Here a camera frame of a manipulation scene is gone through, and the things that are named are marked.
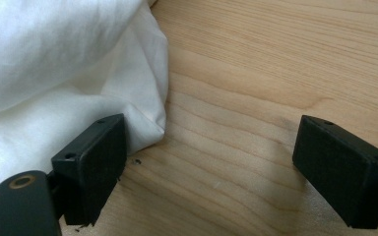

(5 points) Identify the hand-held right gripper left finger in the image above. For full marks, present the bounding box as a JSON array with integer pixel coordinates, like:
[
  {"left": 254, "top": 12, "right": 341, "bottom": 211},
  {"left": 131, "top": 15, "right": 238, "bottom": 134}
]
[{"left": 50, "top": 113, "right": 128, "bottom": 227}]

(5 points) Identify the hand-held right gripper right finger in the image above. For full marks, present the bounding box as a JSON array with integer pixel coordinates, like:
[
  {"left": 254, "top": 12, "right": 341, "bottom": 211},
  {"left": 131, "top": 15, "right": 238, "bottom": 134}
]
[{"left": 291, "top": 114, "right": 378, "bottom": 230}]

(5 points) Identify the wooden table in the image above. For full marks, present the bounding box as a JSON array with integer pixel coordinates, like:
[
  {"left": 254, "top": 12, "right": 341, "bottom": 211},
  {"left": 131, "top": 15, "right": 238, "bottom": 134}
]
[{"left": 0, "top": 0, "right": 169, "bottom": 212}]

